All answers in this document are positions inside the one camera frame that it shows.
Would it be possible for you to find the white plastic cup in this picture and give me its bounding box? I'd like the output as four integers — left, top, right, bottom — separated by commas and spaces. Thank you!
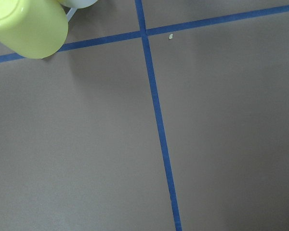
58, 0, 98, 9

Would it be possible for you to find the white wire cup rack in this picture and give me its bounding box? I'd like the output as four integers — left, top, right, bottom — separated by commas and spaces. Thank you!
66, 8, 77, 21

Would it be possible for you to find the yellow plastic cup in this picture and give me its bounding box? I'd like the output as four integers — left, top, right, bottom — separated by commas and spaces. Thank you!
0, 0, 68, 59

